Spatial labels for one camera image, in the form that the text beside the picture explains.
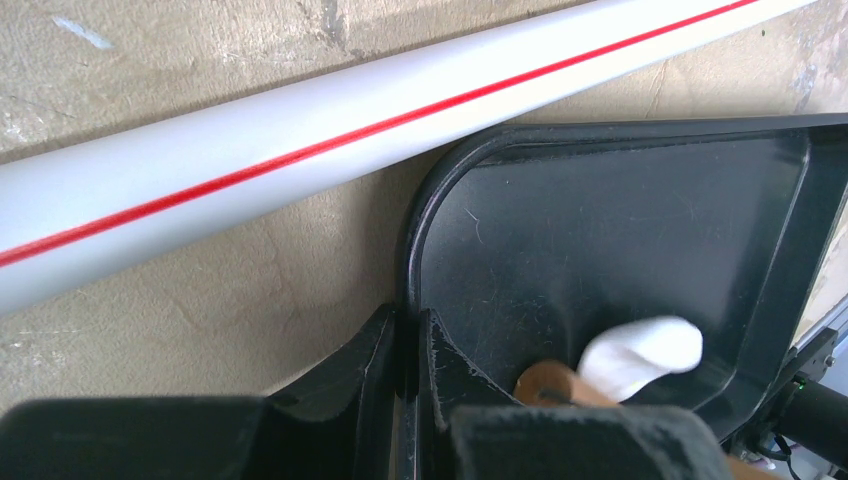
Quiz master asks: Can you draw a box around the wooden double-ended rolling pin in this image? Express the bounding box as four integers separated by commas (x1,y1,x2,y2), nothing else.
513,360,776,479

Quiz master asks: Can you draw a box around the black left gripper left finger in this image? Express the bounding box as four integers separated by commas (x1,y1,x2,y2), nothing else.
1,305,395,479

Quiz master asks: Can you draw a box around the white dough ball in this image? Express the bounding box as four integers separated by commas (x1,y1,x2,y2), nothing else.
577,316,704,402

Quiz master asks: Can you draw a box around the white PVC pipe frame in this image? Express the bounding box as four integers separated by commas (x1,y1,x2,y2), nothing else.
1,1,797,313

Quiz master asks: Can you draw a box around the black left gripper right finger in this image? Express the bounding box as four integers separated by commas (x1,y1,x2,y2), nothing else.
417,311,733,479

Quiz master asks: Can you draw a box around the black baking tray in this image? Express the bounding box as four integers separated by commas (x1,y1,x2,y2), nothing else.
398,114,847,438

